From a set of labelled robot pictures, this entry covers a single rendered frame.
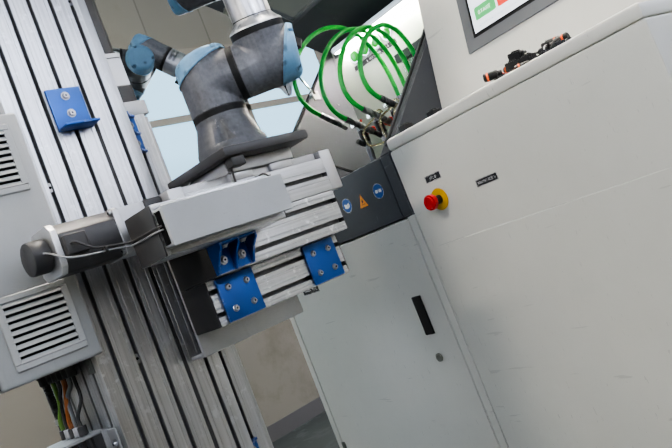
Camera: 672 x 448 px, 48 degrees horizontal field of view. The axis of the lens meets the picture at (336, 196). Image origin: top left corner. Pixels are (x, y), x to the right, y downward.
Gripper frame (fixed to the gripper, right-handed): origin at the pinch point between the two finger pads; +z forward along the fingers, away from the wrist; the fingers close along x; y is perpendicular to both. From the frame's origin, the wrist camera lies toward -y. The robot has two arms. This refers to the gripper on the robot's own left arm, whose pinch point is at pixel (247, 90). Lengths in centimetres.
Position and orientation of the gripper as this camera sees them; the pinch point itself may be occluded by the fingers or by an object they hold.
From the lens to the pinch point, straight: 224.0
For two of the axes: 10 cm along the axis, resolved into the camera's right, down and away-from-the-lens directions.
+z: 9.0, 4.1, 1.1
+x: 3.0, -4.2, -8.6
